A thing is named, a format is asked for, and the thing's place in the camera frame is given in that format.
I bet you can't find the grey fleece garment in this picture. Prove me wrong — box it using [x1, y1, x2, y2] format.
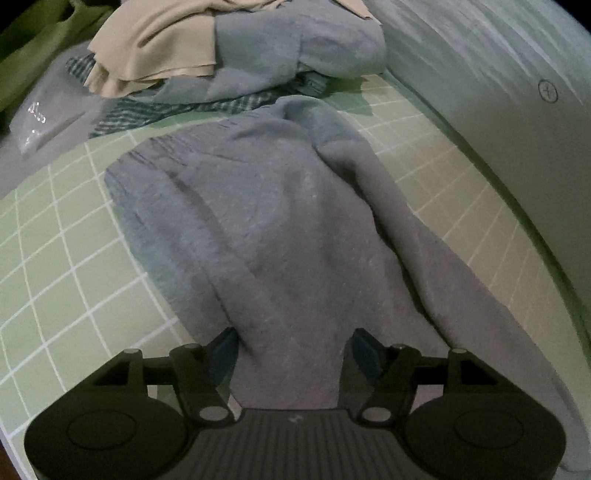
[104, 95, 588, 472]

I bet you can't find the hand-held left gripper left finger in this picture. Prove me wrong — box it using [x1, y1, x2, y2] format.
[93, 326, 240, 428]

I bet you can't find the clear plastic bag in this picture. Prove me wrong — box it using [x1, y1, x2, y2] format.
[9, 54, 103, 158]

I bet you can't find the grey-blue crumpled garment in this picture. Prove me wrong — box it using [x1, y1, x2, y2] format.
[152, 0, 387, 105]

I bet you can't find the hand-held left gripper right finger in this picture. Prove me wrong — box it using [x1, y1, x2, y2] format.
[352, 327, 498, 426]

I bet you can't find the green grid mat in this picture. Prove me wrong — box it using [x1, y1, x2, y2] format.
[0, 73, 583, 464]

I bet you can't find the olive green cloth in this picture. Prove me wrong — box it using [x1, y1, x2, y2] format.
[0, 0, 122, 114]

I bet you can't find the blue checked cloth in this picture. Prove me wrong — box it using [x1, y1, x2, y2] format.
[65, 52, 329, 139]

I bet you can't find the beige cloth garment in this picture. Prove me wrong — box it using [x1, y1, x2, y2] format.
[83, 0, 382, 99]

